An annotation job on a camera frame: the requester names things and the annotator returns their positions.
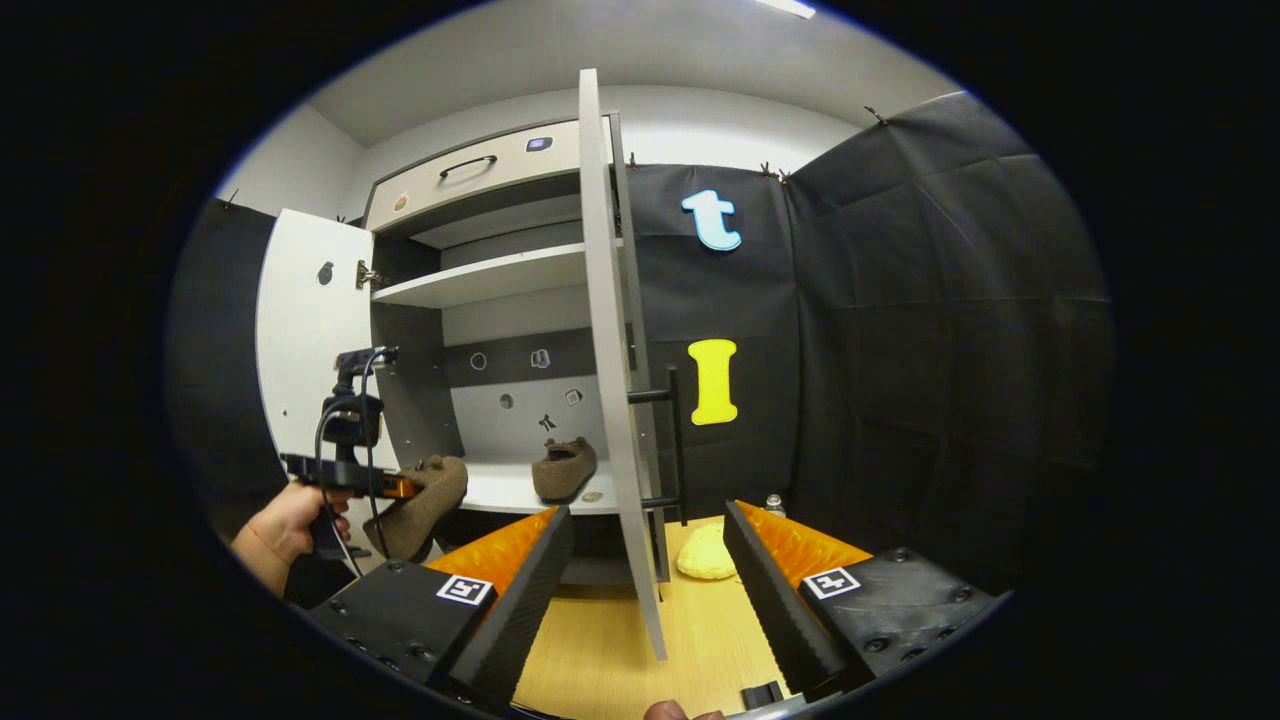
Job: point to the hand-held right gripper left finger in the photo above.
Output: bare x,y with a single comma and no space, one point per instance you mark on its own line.
530,590

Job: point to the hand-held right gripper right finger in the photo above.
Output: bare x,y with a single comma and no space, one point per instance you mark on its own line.
770,600

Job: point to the ceiling light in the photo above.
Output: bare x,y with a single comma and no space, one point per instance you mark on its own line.
785,8

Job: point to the yellow plush item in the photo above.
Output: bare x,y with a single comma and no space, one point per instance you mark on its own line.
705,555

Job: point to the clear plastic bottle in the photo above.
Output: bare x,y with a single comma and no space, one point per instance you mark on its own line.
775,505

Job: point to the brown plush shoe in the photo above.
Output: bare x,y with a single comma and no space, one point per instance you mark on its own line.
425,510
565,470

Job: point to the beige cabinet drawer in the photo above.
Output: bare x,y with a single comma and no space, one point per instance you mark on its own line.
510,178

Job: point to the white cabinet shelf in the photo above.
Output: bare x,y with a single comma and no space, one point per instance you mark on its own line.
480,280
500,490

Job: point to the black backdrop cloth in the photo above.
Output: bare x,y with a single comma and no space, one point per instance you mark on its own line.
215,380
900,350

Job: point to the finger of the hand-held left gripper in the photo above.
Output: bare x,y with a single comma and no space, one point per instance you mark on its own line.
400,488

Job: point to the white shoe cabinet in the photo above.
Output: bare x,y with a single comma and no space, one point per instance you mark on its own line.
470,425

